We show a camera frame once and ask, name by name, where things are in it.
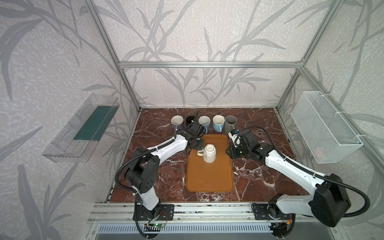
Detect small blue mug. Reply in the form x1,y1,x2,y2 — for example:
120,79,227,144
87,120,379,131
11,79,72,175
199,116,211,134

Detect black mug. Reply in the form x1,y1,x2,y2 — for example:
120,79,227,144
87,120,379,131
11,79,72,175
186,116,195,128

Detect lavender purple mug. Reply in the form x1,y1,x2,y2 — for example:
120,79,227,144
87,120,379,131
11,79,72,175
171,115,185,132

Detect large light blue mug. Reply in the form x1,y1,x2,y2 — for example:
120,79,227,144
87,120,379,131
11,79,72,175
213,115,225,133

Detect white faceted mug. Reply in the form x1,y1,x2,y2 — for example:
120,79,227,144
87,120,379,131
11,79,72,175
197,144,216,163

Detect grey mug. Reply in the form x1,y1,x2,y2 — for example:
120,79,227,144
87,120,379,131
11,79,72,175
224,115,238,134

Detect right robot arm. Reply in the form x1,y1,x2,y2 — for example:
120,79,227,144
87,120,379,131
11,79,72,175
226,128,371,227

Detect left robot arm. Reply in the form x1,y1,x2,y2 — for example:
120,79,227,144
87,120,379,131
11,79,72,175
115,121,206,220

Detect orange brown tray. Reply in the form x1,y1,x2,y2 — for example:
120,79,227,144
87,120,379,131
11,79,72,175
186,134,234,192

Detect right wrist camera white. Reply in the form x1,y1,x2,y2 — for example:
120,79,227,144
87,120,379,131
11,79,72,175
229,129,241,148

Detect white wire mesh basket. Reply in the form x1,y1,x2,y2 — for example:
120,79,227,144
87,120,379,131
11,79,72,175
291,91,364,164

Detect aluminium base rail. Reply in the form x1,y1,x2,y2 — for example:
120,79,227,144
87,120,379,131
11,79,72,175
85,201,341,224

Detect clear plastic wall bin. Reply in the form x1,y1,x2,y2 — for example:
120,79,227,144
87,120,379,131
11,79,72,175
43,94,120,163

